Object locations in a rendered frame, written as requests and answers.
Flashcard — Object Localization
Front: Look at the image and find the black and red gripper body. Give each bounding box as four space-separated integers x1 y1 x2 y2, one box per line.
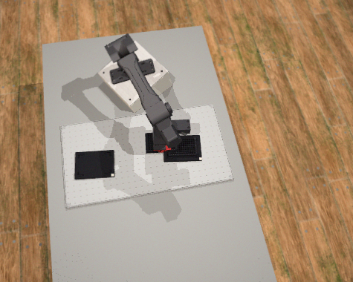
152 126 166 151

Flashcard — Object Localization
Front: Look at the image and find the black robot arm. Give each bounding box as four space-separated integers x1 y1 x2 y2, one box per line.
104 33 191 148

